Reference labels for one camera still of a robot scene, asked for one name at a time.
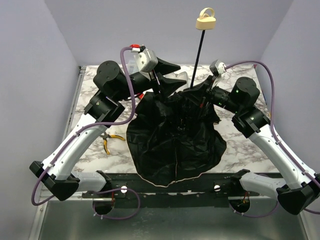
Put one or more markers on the aluminium frame rail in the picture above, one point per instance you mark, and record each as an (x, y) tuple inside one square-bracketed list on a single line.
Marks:
[(38, 187)]

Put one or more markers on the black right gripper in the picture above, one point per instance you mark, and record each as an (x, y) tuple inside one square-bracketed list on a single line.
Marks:
[(204, 88)]

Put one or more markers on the beige black umbrella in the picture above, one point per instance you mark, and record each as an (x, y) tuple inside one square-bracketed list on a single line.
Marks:
[(173, 138)]

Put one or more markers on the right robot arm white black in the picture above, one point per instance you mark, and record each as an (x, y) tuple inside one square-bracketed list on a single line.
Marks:
[(299, 185)]

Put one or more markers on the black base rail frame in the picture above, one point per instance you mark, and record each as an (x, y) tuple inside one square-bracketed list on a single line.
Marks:
[(129, 191)]

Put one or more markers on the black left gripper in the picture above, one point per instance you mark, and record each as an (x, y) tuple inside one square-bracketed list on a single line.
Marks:
[(155, 78)]

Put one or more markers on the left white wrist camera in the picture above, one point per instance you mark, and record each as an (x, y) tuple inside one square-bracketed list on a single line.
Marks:
[(145, 59)]

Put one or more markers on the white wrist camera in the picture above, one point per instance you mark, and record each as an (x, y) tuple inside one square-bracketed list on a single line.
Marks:
[(145, 59), (218, 68)]

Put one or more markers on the clear plastic organizer box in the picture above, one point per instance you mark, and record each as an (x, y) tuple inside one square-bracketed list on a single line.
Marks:
[(131, 66)]

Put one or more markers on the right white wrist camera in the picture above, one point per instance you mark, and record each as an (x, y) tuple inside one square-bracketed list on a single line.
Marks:
[(218, 68)]

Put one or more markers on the mint green umbrella case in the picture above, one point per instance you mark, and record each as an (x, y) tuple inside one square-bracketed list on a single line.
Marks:
[(180, 76)]

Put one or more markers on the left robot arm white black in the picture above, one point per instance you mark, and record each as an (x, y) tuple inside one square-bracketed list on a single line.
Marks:
[(113, 104)]

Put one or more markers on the red utility knife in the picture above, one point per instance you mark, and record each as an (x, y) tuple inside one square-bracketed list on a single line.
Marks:
[(137, 96)]

